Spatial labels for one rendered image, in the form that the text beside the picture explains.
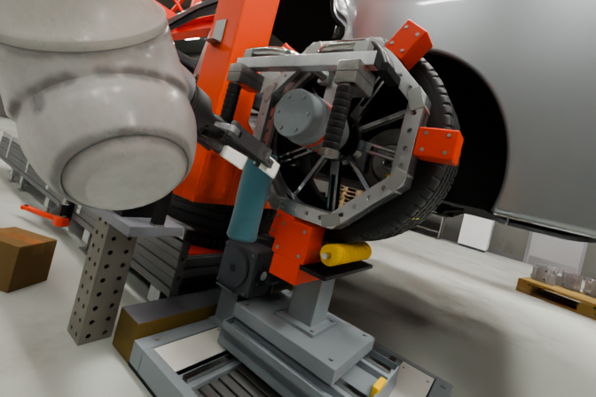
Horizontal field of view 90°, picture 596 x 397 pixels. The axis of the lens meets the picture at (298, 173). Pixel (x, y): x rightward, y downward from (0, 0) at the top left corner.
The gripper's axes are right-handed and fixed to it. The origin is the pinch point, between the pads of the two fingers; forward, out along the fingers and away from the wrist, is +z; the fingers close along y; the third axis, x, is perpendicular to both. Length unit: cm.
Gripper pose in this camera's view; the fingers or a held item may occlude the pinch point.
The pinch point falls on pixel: (252, 161)
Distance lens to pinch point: 59.1
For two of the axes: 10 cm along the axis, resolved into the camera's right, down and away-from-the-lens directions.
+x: -3.7, 9.0, -2.4
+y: -8.3, -2.1, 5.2
